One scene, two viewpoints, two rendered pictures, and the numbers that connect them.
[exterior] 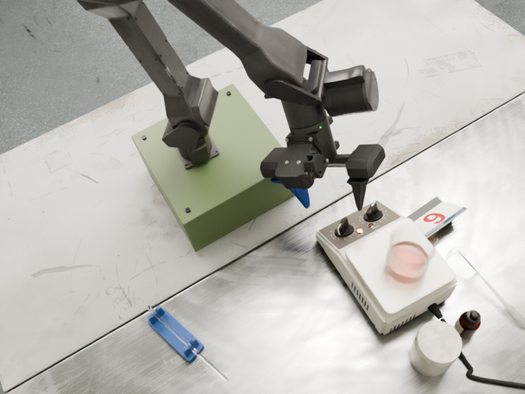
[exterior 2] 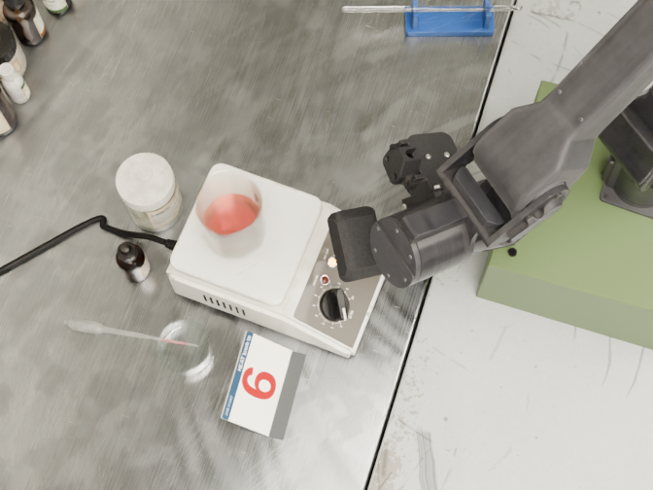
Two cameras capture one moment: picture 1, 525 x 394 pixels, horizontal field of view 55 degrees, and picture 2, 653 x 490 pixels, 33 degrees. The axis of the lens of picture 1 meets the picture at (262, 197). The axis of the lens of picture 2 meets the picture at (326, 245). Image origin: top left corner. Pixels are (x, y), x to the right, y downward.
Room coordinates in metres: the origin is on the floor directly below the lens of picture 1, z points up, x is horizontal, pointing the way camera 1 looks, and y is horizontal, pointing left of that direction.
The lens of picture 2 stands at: (0.61, -0.41, 2.01)
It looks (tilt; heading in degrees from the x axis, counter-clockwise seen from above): 70 degrees down; 132
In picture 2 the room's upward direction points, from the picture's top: 2 degrees counter-clockwise
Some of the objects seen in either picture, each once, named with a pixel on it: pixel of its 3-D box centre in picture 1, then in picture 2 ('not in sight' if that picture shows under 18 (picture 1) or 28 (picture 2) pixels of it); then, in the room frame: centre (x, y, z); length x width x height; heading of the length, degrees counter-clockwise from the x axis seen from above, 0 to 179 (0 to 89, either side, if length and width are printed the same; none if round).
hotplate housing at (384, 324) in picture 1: (385, 263); (273, 257); (0.32, -0.17, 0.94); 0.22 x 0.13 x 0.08; 19
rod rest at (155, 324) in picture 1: (173, 331); (450, 15); (0.28, 0.18, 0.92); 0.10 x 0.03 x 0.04; 40
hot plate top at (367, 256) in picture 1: (398, 264); (247, 233); (0.30, -0.18, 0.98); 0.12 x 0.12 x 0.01; 19
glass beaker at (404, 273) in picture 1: (410, 254); (231, 220); (0.29, -0.19, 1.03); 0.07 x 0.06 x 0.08; 114
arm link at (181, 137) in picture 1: (187, 115); not in sight; (0.56, 0.09, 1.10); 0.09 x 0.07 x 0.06; 160
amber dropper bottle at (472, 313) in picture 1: (469, 321); (130, 258); (0.21, -0.27, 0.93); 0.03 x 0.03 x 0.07
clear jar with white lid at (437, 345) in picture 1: (433, 349); (150, 193); (0.18, -0.20, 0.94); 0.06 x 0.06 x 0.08
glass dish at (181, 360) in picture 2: (462, 263); (185, 348); (0.31, -0.30, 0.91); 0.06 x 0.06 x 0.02
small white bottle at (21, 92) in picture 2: not in sight; (13, 82); (-0.03, -0.20, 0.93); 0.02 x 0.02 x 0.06
